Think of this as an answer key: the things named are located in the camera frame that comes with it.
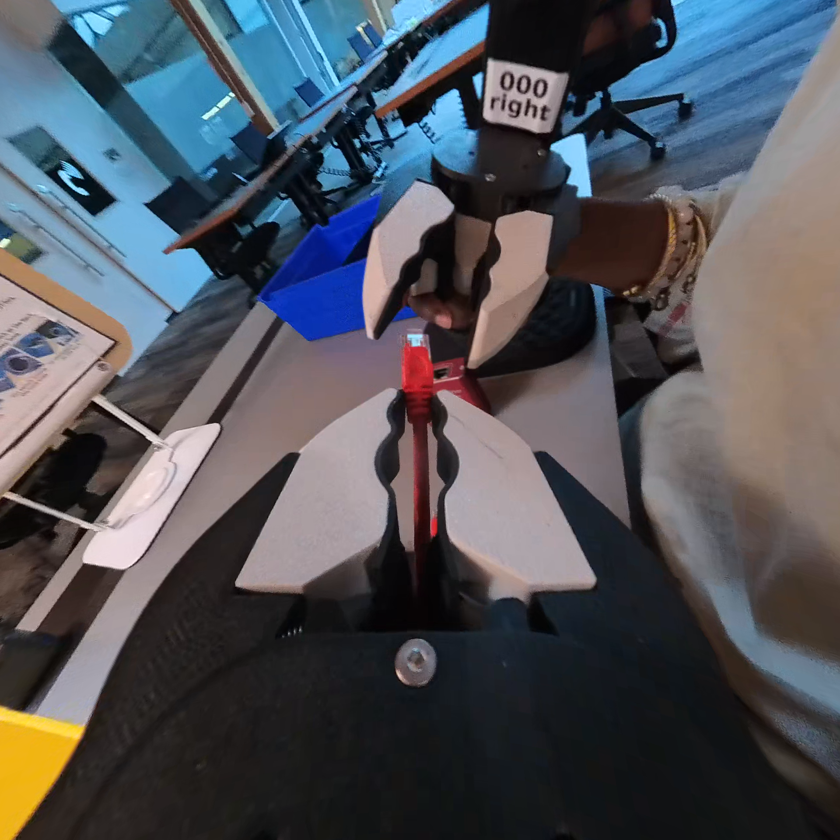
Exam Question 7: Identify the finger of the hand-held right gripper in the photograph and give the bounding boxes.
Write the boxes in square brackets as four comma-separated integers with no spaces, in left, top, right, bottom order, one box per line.
[467,210,555,370]
[363,180,457,341]

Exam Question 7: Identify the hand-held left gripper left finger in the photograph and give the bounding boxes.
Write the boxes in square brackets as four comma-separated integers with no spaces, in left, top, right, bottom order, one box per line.
[235,387,416,632]

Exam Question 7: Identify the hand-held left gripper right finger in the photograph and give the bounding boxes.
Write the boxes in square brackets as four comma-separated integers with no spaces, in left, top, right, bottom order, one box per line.
[430,389,598,630]

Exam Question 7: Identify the red ethernet cable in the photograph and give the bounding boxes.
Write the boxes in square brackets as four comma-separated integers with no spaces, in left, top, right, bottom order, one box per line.
[399,332,439,627]

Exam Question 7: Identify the red adapter box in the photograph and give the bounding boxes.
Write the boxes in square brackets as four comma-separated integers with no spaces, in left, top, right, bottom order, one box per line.
[427,360,492,416]

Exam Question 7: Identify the yellow plastic bin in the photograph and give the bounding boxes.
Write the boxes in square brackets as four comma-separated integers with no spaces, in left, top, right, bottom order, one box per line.
[0,705,86,840]

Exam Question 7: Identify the person's right hand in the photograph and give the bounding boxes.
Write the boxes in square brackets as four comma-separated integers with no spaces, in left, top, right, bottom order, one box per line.
[407,289,481,331]

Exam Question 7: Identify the black woven mat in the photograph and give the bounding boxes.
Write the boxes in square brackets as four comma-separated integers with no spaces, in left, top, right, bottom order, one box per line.
[476,279,598,378]

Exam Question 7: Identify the blue plastic bin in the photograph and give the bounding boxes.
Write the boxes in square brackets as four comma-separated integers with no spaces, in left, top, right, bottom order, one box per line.
[257,196,421,342]

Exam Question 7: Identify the black office chair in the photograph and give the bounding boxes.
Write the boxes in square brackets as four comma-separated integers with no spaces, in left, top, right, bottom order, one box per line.
[567,0,694,161]

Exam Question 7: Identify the wooden top office desk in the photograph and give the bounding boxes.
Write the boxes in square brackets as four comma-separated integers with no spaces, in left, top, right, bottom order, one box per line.
[374,3,493,142]
[163,85,388,293]

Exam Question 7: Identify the person's white garment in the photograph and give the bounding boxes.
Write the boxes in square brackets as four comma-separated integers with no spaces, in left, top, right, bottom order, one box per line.
[640,367,840,821]

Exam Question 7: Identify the framed sign on acrylic stand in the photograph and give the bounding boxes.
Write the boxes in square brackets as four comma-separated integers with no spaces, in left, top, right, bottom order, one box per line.
[0,249,222,571]

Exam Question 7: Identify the gold bead bracelets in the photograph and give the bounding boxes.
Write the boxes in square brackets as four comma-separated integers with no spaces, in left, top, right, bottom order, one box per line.
[620,190,710,312]

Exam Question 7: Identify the black pictogram wall sign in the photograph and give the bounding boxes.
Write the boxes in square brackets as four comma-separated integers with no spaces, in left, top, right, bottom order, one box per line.
[45,153,118,217]

